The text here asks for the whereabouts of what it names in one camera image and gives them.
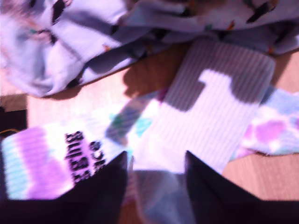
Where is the plain white sock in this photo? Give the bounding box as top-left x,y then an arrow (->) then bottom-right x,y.
133,38 -> 276,175

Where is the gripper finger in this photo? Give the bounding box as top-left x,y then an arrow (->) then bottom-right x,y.
53,151 -> 128,208
186,150 -> 263,208

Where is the pale blue bird-print sock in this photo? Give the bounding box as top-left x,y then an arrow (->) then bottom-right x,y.
121,0 -> 299,56
0,0 -> 141,98

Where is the pastel tie-dye sock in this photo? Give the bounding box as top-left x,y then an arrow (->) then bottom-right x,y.
121,161 -> 197,224
1,87 -> 299,201

